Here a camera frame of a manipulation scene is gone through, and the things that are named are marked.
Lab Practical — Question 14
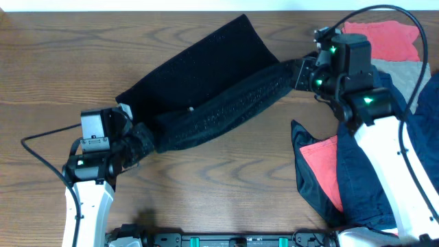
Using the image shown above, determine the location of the blue denim garment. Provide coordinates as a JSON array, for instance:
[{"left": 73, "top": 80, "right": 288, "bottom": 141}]
[{"left": 337, "top": 74, "right": 438, "bottom": 230}]

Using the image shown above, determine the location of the black sparkly skirt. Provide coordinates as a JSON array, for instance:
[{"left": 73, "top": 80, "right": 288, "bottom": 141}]
[{"left": 116, "top": 14, "right": 295, "bottom": 163}]

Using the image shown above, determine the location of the black mounting rail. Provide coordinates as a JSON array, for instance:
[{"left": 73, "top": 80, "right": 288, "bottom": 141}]
[{"left": 106, "top": 224, "right": 340, "bottom": 247}]

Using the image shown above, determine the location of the grey garment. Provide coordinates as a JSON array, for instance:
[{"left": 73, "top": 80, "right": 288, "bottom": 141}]
[{"left": 372, "top": 59, "right": 438, "bottom": 117}]

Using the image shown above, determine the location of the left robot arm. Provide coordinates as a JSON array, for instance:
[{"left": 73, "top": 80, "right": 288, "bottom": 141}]
[{"left": 62, "top": 104, "right": 143, "bottom": 246}]

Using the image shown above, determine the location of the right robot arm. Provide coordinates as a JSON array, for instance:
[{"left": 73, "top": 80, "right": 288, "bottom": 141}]
[{"left": 294, "top": 27, "right": 438, "bottom": 246}]

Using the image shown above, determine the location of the red folded garment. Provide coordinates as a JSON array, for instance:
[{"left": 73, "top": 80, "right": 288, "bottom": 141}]
[{"left": 342, "top": 21, "right": 420, "bottom": 62}]

